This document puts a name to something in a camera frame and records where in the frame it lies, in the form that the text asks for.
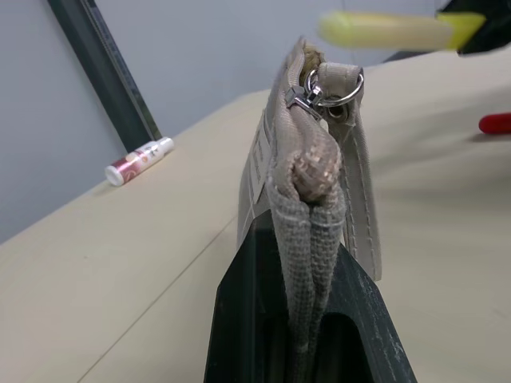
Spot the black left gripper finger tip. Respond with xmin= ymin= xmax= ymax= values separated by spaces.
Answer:
xmin=437 ymin=0 xmax=511 ymax=56

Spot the dark metal frame post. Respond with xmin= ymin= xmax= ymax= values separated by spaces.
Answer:
xmin=47 ymin=0 xmax=163 ymax=144

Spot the beige grid pouch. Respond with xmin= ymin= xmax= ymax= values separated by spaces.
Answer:
xmin=236 ymin=36 xmax=385 ymax=383

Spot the red marker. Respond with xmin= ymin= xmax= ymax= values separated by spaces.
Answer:
xmin=478 ymin=113 xmax=511 ymax=135

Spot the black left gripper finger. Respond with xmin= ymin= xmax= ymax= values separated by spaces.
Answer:
xmin=319 ymin=241 xmax=418 ymax=383
xmin=203 ymin=211 xmax=299 ymax=383

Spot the small white pink tube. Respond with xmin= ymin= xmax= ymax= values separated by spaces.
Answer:
xmin=104 ymin=136 xmax=175 ymax=188

